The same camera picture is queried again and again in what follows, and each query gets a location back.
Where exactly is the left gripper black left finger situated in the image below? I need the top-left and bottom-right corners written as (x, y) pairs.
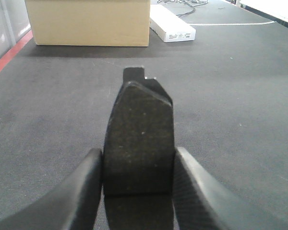
top-left (0, 149), bottom-right (102, 230)

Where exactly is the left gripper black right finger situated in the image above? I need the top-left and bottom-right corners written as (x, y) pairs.
top-left (172, 147), bottom-right (288, 230)

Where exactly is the grey brake pad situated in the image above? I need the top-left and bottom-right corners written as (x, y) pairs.
top-left (103, 67), bottom-right (175, 230)

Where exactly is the black conveyor belt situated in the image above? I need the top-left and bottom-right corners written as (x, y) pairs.
top-left (0, 0), bottom-right (288, 223)

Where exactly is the white flat cardboard box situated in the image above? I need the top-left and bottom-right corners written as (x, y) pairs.
top-left (150, 4), bottom-right (196, 43)

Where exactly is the large brown cardboard box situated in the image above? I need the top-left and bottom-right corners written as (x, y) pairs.
top-left (25, 0), bottom-right (150, 47)

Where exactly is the white cable on belt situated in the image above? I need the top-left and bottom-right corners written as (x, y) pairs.
top-left (189, 21), bottom-right (276, 26)

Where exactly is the black floor cable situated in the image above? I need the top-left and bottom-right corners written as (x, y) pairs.
top-left (157, 0), bottom-right (209, 18)

